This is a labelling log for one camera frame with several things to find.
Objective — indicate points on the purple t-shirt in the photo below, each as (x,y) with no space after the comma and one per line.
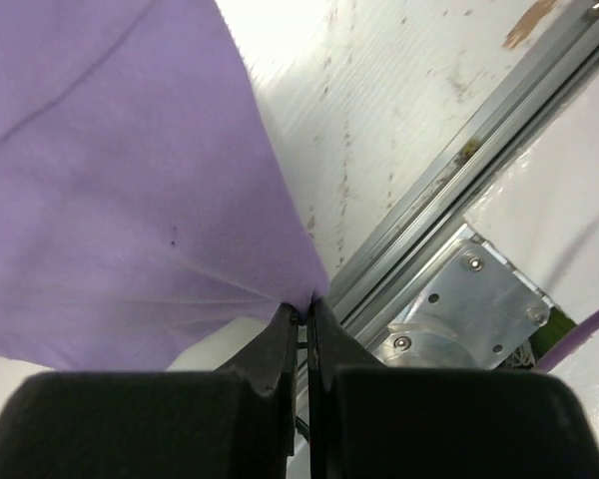
(141,203)

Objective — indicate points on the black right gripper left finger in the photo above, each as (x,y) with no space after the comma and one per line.
(237,421)

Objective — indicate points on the aluminium front table rail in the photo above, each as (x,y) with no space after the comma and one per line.
(521,98)

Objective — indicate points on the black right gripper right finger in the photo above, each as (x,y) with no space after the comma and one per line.
(368,420)

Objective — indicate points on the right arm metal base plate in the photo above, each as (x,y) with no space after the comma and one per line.
(473,310)

